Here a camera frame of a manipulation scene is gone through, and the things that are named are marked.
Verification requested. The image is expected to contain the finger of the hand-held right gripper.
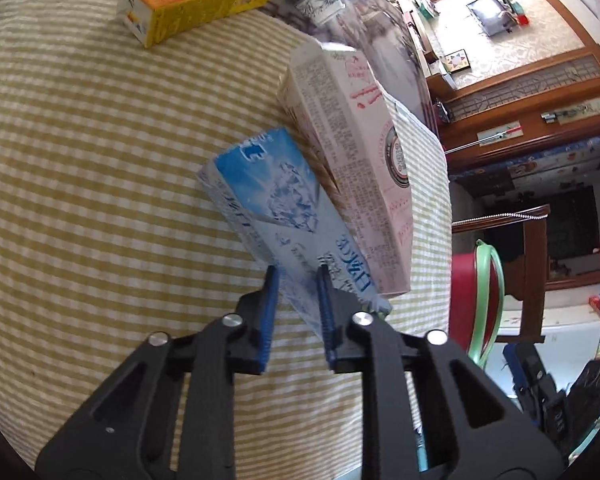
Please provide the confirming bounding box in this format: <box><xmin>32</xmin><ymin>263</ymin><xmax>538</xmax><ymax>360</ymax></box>
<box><xmin>502</xmin><ymin>342</ymin><xmax>555</xmax><ymax>413</ymax></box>

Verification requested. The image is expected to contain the pink white carton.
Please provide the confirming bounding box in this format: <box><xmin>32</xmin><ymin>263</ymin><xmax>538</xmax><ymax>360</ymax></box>
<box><xmin>276</xmin><ymin>41</ymin><xmax>415</xmax><ymax>297</ymax></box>

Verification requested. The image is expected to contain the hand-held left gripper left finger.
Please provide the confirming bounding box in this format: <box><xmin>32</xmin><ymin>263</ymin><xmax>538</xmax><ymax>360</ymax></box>
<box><xmin>35</xmin><ymin>265</ymin><xmax>282</xmax><ymax>480</ymax></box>

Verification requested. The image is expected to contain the framed diamond pattern picture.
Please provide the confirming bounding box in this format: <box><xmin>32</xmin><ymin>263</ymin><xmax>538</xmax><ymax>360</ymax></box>
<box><xmin>441</xmin><ymin>48</ymin><xmax>474</xmax><ymax>74</ymax></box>

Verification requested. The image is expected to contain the wooden chair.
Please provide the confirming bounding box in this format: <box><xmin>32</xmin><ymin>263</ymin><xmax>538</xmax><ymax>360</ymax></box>
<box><xmin>451</xmin><ymin>204</ymin><xmax>552</xmax><ymax>344</ymax></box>

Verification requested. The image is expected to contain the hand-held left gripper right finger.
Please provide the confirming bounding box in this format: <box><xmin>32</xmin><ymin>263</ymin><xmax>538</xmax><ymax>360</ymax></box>
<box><xmin>316</xmin><ymin>265</ymin><xmax>566</xmax><ymax>480</ymax></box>

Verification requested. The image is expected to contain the red and green stool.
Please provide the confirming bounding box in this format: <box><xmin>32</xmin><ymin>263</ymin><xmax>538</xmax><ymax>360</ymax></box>
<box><xmin>449</xmin><ymin>241</ymin><xmax>506</xmax><ymax>368</ymax></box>

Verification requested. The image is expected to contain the wall television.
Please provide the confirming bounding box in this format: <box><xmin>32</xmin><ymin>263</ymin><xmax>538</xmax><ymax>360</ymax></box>
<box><xmin>466</xmin><ymin>0</ymin><xmax>517</xmax><ymax>37</ymax></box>

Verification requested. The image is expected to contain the blue white carton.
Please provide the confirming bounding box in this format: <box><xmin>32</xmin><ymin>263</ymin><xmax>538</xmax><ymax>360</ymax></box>
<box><xmin>196</xmin><ymin>127</ymin><xmax>395</xmax><ymax>337</ymax></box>

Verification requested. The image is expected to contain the long television cabinet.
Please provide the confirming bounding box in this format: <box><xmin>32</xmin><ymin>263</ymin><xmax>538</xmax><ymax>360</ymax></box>
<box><xmin>399</xmin><ymin>0</ymin><xmax>458</xmax><ymax>116</ymax></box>

